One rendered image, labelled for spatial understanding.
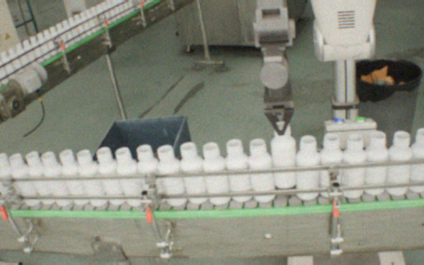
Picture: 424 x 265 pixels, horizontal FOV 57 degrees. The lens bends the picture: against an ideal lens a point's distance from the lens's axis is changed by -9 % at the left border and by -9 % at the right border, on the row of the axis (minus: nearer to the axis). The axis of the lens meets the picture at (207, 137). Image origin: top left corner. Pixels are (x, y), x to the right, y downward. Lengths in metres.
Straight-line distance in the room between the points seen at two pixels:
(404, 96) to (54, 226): 2.04
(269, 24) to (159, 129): 0.95
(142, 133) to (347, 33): 0.90
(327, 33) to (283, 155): 0.62
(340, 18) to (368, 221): 0.71
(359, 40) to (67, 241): 1.18
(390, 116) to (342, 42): 1.20
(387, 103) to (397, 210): 1.54
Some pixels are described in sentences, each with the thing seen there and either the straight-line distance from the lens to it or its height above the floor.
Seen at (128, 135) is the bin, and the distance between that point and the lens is 1.79.
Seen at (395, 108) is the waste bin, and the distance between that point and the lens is 2.64.
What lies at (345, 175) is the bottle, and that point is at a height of 1.07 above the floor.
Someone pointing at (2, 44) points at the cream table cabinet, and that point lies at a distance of 5.31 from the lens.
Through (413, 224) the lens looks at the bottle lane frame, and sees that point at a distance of 1.17.
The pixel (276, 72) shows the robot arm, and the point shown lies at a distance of 0.85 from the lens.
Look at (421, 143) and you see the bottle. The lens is 1.07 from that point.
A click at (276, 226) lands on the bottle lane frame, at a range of 1.12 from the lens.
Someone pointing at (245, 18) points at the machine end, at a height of 0.45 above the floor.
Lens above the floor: 1.71
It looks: 30 degrees down
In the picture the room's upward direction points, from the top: 10 degrees counter-clockwise
